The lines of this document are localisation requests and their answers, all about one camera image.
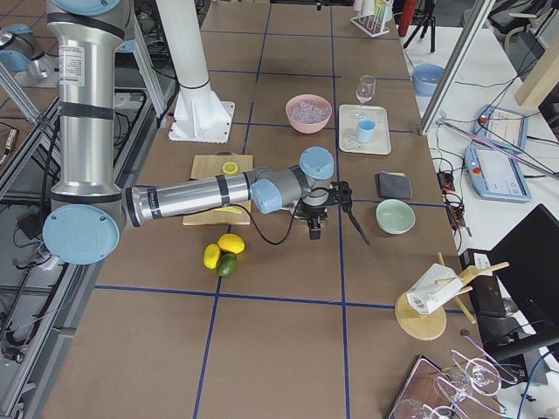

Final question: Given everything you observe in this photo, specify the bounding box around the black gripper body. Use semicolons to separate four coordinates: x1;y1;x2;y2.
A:
300;202;328;221

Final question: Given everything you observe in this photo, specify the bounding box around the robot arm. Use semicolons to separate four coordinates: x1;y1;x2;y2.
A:
1;24;59;88
42;1;335;265

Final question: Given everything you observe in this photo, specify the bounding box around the pink bowl of ice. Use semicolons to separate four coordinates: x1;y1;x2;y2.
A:
286;94;333;134

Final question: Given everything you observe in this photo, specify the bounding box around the light blue cup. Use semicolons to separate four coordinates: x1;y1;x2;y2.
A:
355;119;376;144

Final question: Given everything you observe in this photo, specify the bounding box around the green bowl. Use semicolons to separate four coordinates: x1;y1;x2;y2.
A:
376;199;416;235

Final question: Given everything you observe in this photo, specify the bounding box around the yellow lemon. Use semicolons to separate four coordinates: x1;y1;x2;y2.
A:
203;244;222;270
217;233;245;254

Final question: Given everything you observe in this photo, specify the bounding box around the grey folded cloth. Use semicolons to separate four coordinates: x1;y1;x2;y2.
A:
376;171;412;199

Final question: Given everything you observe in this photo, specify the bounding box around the lemon half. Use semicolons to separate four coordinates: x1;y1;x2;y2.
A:
222;161;238;175

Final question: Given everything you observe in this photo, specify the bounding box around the green avocado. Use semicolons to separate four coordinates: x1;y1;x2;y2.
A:
216;253;238;277

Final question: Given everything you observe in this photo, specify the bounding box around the cream serving tray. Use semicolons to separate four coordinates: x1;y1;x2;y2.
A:
339;105;391;155

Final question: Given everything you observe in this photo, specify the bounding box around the wooden cutting board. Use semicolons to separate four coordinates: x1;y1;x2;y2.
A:
183;155;253;226

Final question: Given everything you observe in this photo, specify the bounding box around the clear wine glass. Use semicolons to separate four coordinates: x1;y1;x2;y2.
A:
352;75;376;120

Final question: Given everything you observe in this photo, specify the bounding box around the wooden stand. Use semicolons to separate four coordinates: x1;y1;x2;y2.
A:
395;252;509;340

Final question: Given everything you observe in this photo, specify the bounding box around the blue bowl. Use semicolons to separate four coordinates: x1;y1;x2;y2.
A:
411;64;445;97

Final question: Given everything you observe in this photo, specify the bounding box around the near teach pendant tablet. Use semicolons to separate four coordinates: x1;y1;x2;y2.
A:
464;146;532;203

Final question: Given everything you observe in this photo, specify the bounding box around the teach pendant tablet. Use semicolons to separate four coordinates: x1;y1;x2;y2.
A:
473;105;528;153
464;146;532;203

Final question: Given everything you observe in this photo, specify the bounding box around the far teach pendant tablet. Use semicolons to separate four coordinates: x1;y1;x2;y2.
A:
473;105;528;153

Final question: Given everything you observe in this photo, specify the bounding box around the black monitor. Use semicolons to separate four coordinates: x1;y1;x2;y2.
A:
473;204;558;361

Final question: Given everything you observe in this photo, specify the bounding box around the red fire extinguisher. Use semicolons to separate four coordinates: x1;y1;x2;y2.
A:
397;0;417;37

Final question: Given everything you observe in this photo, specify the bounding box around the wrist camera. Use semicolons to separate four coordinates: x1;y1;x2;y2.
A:
327;181;353;214

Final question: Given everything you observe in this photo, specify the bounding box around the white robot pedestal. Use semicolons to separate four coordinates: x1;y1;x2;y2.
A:
156;0;235;143

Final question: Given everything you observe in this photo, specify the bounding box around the white wire cup rack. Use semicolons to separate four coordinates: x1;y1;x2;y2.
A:
350;0;393;38

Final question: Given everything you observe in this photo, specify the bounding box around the aluminium frame post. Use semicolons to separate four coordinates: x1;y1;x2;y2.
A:
418;0;495;135

